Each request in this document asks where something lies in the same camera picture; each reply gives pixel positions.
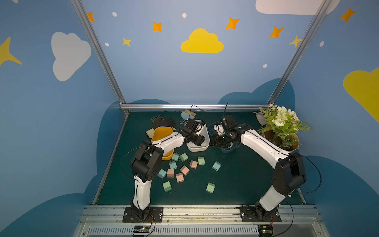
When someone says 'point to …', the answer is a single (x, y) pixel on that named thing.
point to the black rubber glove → (159, 121)
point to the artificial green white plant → (280, 123)
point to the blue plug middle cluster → (172, 165)
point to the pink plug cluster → (184, 170)
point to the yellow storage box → (159, 132)
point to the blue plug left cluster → (161, 174)
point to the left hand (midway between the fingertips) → (200, 135)
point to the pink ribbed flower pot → (288, 141)
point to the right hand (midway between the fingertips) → (213, 143)
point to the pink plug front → (179, 177)
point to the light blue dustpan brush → (187, 114)
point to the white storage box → (194, 147)
